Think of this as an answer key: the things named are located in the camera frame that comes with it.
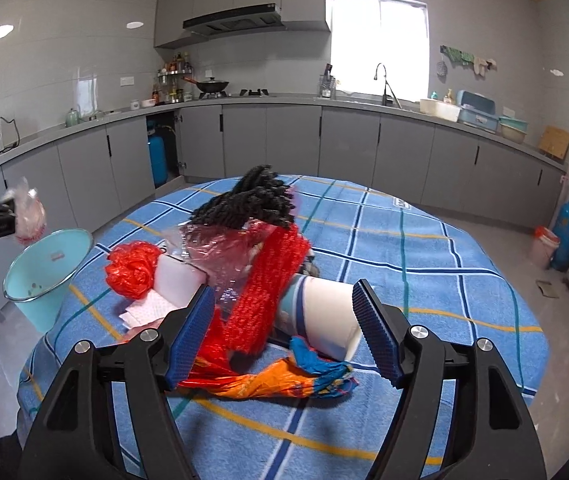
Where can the black wok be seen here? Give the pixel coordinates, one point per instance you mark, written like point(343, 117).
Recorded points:
point(213, 86)

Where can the white bowl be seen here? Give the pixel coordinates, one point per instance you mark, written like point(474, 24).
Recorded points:
point(148, 102)

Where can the white wall outlet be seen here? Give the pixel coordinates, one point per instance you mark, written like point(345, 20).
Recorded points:
point(127, 80)

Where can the black range hood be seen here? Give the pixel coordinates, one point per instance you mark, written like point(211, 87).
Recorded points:
point(234, 20)

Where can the stack of teal basins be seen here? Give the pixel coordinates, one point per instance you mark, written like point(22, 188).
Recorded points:
point(513, 130)

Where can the small pink plastic bag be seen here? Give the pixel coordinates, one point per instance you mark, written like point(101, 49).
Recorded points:
point(29, 215)

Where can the black kitchen faucet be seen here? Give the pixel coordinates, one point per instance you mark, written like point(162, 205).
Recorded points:
point(384, 85)

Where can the beige hanging cloth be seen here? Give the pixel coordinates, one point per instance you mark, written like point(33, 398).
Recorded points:
point(481, 65)

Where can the grey lower cabinets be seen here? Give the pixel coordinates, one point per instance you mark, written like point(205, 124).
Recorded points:
point(349, 145)

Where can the cardboard piece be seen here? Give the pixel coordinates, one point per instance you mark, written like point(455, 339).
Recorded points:
point(546, 289)

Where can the blue dish rack box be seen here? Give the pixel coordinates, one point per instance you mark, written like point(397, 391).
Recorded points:
point(476, 110)

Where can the hanging metal strainer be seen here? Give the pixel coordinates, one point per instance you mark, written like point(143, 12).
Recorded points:
point(443, 66)

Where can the light green jar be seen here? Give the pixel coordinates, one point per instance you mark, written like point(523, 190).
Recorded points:
point(72, 119)

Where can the blue gas cylinder under counter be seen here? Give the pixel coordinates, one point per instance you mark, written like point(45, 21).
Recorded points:
point(158, 160)

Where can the knife holder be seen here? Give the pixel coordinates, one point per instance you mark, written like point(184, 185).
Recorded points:
point(327, 87)

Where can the clear pink plastic bag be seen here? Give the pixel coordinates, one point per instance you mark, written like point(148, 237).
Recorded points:
point(214, 250)

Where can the orange and blue plastic bag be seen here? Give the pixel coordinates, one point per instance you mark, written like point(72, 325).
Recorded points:
point(264, 385)

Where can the yellow soap bottle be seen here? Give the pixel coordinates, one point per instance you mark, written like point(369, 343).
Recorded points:
point(448, 96)

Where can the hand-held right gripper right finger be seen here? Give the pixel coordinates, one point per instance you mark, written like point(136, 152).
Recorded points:
point(374, 330)

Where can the red plastic bag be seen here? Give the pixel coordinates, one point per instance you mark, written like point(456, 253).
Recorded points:
point(132, 267)

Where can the gas stove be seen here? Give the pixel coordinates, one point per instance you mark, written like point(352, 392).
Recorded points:
point(254, 93)

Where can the red mesh net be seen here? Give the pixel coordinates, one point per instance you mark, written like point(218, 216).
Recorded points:
point(269, 290)

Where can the white foam block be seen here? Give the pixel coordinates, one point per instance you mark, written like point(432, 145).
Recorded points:
point(179, 280)

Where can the wooden cutting board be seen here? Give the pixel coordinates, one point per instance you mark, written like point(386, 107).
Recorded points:
point(555, 142)

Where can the white tissue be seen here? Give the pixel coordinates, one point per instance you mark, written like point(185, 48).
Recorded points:
point(144, 310)

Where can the white paper cup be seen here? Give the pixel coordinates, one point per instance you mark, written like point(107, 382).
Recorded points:
point(324, 315)

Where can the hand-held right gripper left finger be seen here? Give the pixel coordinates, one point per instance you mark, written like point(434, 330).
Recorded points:
point(192, 340)

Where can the blue plaid tablecloth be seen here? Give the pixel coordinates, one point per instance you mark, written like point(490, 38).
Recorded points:
point(414, 260)

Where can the small round white light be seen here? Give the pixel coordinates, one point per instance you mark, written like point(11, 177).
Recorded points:
point(135, 25)

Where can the large round white light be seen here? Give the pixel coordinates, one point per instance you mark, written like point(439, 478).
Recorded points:
point(5, 31)

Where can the light teal plastic bin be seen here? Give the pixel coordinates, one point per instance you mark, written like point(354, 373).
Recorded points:
point(59, 280)

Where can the black mesh net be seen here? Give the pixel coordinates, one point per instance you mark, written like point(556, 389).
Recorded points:
point(254, 200)

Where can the spice rack with bottles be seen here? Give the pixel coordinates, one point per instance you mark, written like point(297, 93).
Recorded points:
point(174, 77)

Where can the bright window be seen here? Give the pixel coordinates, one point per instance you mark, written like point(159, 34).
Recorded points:
point(379, 45)

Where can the green striped towel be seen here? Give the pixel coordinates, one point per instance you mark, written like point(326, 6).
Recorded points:
point(456, 54)

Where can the white plastic basin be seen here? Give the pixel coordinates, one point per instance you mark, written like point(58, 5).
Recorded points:
point(439, 108)

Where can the red and white bin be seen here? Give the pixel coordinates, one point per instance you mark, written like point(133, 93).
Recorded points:
point(544, 250)

